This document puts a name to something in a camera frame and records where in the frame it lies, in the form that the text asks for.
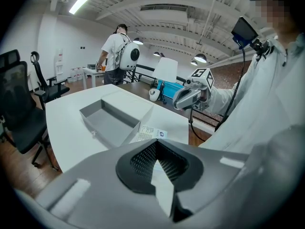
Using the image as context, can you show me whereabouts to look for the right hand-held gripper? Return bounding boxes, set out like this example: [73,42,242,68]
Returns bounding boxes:
[173,67,215,111]

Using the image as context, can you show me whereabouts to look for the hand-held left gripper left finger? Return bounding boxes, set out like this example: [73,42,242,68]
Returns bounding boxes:
[35,138,172,229]

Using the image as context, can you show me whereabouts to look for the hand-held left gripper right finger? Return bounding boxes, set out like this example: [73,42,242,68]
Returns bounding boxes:
[157,125,305,229]

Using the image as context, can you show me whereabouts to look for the white printed label packet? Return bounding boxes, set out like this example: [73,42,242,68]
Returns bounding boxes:
[130,125,168,144]

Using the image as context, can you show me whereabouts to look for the person's right forearm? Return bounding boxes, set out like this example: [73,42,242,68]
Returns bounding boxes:
[208,86,241,115]

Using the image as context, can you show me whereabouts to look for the blue plastic bin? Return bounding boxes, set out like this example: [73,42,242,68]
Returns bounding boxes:
[157,79,185,99]

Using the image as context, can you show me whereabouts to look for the white kettle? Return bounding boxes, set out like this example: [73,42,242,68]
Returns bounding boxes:
[149,88,161,102]

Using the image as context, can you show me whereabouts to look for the white trapezoid lampshade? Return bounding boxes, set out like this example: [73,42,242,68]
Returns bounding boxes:
[152,57,179,83]

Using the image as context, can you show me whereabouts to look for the grey plastic drawer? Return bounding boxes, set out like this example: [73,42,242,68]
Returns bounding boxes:
[79,99,141,149]

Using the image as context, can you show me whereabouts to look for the white drawer case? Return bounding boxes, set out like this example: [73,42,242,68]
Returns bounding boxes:
[101,90,155,128]

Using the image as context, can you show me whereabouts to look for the person's upper body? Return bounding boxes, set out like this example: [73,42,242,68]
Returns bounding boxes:
[199,0,305,156]

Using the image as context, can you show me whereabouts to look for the white dome backpack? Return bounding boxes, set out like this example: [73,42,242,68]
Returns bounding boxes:
[115,41,141,71]

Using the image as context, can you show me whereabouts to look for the black chest-mounted screen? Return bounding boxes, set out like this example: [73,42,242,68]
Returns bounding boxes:
[231,16,259,48]

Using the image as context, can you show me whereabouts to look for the black mesh wide-headrest office chair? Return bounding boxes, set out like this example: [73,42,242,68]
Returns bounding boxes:
[0,49,59,171]

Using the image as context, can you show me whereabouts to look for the white desk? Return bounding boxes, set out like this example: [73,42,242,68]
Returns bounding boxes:
[82,67,105,90]

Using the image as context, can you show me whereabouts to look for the black hooked-headrest office chair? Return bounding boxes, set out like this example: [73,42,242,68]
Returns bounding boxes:
[30,51,70,109]

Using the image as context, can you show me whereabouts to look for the white water dispenser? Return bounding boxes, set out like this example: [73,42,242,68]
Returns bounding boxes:
[55,49,64,82]

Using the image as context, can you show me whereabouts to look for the long ceiling light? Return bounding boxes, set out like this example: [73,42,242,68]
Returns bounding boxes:
[69,0,92,15]

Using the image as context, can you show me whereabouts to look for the black cable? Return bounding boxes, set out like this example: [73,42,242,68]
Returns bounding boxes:
[214,47,246,131]
[189,107,205,143]

